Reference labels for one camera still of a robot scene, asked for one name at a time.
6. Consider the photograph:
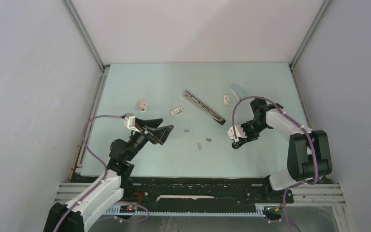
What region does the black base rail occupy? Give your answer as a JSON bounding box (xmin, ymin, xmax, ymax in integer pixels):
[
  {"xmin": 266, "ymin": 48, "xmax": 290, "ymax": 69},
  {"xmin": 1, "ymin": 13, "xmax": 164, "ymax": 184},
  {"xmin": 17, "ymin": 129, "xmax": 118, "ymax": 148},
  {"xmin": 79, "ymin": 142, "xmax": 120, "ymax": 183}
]
[{"xmin": 70, "ymin": 174, "xmax": 304, "ymax": 214}]

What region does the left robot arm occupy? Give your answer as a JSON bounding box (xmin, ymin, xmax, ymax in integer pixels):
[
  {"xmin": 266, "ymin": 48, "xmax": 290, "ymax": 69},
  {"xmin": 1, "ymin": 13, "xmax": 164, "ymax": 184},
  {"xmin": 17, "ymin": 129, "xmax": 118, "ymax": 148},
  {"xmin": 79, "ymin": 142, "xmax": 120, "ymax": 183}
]
[{"xmin": 43, "ymin": 113, "xmax": 174, "ymax": 232}]

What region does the light blue stapler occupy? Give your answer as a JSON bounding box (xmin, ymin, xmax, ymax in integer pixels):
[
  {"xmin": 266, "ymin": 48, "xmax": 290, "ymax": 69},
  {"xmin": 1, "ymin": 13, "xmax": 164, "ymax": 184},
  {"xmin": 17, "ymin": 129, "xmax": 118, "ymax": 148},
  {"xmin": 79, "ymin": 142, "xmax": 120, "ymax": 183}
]
[{"xmin": 231, "ymin": 84, "xmax": 246, "ymax": 101}]

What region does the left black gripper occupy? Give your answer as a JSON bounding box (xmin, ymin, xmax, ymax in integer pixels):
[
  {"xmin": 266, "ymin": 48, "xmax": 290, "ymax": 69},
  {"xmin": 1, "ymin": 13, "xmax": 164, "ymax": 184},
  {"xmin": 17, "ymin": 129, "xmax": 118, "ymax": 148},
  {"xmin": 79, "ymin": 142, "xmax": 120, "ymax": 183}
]
[{"xmin": 125, "ymin": 117, "xmax": 173, "ymax": 161}]

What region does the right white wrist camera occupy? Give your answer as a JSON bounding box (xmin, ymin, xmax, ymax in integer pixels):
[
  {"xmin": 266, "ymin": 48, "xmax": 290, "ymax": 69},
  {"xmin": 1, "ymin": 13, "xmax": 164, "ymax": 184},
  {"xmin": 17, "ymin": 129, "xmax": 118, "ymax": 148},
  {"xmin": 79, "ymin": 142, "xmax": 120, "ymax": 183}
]
[{"xmin": 227, "ymin": 125, "xmax": 247, "ymax": 143}]

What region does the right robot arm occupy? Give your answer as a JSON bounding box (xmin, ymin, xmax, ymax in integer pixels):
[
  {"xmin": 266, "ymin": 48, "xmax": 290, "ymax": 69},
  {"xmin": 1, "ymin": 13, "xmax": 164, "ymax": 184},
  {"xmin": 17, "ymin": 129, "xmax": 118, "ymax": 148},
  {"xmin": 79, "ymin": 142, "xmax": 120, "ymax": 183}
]
[{"xmin": 232, "ymin": 98, "xmax": 333, "ymax": 202}]

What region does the beige black long stapler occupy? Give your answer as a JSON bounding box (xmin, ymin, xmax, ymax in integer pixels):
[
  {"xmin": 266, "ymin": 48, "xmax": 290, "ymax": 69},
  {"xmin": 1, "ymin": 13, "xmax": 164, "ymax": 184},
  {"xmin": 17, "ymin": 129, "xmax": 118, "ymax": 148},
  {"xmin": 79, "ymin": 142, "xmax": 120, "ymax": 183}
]
[{"xmin": 183, "ymin": 91, "xmax": 226, "ymax": 125}]

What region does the pink stapler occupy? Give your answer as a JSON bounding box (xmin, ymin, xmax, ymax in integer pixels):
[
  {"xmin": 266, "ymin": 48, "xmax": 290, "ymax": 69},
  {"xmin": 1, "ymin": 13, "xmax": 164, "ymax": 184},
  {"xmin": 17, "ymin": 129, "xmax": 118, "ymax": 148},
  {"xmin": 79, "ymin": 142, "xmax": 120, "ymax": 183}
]
[{"xmin": 139, "ymin": 100, "xmax": 146, "ymax": 112}]

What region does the closed white staple box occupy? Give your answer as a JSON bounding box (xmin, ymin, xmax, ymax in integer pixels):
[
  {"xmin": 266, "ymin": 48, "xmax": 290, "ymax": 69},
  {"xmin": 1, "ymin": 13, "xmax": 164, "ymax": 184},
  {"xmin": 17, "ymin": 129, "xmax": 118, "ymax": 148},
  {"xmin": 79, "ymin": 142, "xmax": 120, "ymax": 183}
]
[{"xmin": 223, "ymin": 94, "xmax": 230, "ymax": 105}]

